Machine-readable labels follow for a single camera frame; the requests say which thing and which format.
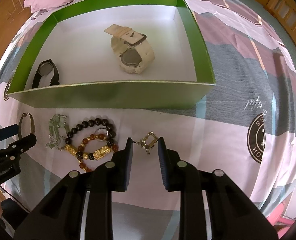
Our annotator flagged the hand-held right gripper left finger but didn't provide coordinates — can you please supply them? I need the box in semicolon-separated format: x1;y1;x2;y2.
14;137;134;240

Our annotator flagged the pink plastic stool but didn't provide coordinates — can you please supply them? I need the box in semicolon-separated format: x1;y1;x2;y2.
266;202;296;227

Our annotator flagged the black wrist watch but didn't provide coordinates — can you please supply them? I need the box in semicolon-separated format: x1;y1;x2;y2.
32;59;60;89

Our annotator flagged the amber and gold bead bracelet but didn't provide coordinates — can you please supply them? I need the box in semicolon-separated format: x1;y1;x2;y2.
63;133;119;173

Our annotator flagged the patchwork printed bed cover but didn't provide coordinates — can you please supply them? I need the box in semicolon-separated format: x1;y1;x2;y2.
0;0;296;230

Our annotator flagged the wooden wardrobe door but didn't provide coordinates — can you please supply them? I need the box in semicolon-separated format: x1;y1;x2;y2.
0;0;34;85

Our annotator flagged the silver metal clasp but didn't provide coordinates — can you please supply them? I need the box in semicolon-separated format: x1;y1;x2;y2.
135;131;159;155

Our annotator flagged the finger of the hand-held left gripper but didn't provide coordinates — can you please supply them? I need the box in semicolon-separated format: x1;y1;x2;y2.
0;133;37;161
0;124;22;143

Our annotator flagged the white wrist watch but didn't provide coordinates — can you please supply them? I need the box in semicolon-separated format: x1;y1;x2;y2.
104;24;155;75

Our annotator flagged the wooden slatted bed rail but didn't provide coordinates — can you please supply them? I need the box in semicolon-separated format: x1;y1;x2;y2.
267;0;296;32

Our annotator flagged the brown bangle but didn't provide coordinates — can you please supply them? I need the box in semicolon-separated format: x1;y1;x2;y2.
18;112;35;139

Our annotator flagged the pale green jade bracelet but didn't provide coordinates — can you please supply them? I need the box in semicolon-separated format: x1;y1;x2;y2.
46;114;71;151

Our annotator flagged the green cardboard box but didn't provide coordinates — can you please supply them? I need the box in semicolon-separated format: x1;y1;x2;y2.
7;0;216;109

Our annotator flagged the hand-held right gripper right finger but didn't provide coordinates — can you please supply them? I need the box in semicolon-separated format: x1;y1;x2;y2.
157;136;280;240

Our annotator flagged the black bead bracelet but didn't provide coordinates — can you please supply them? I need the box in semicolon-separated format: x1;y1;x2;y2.
65;118;117;160

